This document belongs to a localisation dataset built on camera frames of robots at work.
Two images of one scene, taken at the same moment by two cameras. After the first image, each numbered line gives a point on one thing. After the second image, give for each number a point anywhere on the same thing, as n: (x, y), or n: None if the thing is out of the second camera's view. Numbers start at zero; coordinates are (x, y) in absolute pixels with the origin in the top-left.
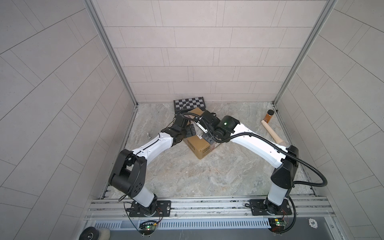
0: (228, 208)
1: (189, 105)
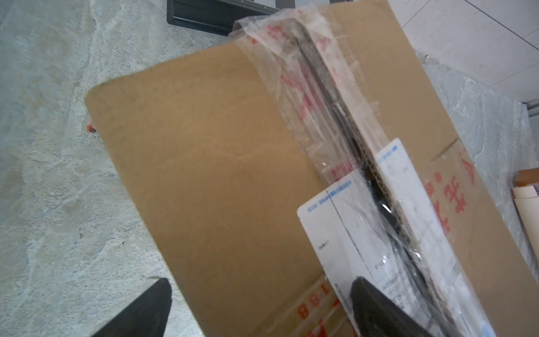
0: None
1: (219, 16)
